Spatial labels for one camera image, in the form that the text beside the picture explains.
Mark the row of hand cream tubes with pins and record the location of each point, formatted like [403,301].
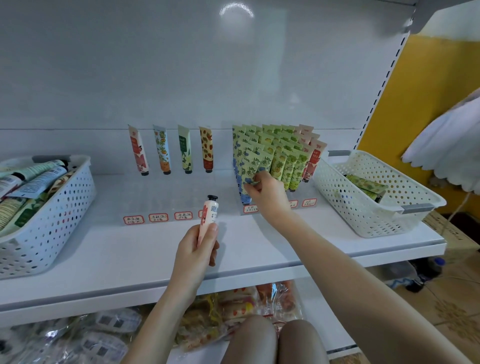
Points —
[184,146]

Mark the person's right leg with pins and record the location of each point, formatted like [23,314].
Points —
[302,346]

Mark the pile of snack packets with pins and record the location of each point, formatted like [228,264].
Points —
[232,306]

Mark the person's right forearm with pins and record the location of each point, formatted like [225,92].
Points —
[367,296]

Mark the person's leg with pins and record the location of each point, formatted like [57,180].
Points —
[249,345]
[302,346]

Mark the white perforated plastic basket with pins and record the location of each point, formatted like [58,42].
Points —
[352,208]
[52,236]

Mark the person's left hand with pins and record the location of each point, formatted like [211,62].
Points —
[193,262]

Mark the red white hand cream tube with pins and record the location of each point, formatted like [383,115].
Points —
[210,211]

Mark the white metal shelf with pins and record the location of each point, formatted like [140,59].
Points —
[97,262]

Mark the small brown cardboard box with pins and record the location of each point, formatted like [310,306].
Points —
[454,234]

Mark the pile of pale hand cream tubes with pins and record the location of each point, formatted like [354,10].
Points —
[30,191]

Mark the person's right hand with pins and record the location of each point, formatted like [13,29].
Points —
[271,199]

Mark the person's left leg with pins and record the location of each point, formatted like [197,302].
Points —
[249,345]

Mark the pile of green hand cream tubes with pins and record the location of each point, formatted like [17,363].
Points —
[367,186]

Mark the clear divider tray with labels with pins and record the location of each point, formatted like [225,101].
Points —
[133,220]

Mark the cluster of green bottles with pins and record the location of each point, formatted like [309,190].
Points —
[431,268]

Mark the person's left forearm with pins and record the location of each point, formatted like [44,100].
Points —
[161,328]

